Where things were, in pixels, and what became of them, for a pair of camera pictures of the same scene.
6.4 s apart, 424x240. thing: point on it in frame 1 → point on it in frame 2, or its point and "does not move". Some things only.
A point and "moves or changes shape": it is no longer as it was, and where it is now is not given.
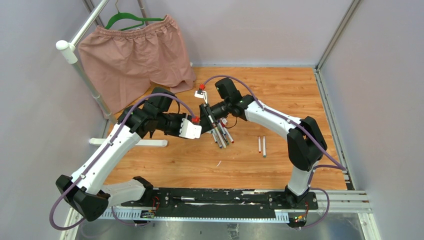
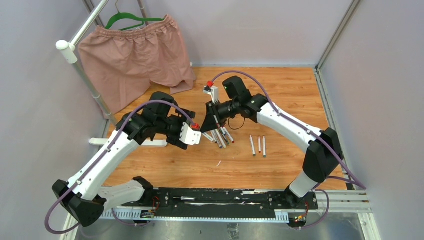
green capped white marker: x=212 y=122 moves or changes shape
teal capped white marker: x=264 y=147 does not move
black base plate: x=218 y=202 does not move
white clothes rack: x=72 y=58 does not move
